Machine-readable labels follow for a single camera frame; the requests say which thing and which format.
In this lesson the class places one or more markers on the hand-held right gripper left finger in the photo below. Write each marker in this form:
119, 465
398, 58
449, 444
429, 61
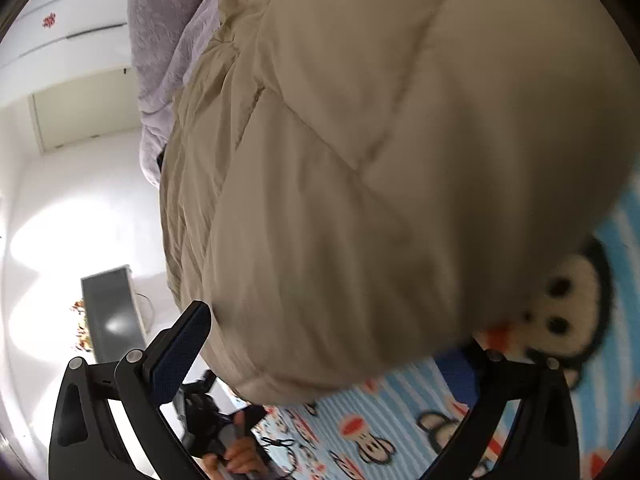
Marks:
180, 347

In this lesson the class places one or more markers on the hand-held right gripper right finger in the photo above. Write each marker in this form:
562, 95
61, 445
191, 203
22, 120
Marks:
462, 377

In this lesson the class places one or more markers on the beige puffer jacket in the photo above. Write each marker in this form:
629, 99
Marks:
400, 160

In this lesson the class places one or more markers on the person's left hand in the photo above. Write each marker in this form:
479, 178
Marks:
241, 455

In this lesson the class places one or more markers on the grey flat monitor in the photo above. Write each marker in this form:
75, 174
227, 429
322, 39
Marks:
112, 310

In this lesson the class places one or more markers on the blue striped monkey-print blanket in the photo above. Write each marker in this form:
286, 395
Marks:
380, 395

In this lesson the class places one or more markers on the colourful small figures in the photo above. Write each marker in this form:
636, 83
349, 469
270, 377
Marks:
82, 325

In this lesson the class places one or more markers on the purple fleece blanket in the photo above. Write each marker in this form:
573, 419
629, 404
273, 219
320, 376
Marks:
160, 35

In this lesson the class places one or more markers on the white wardrobe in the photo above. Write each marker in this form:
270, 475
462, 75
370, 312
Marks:
75, 10

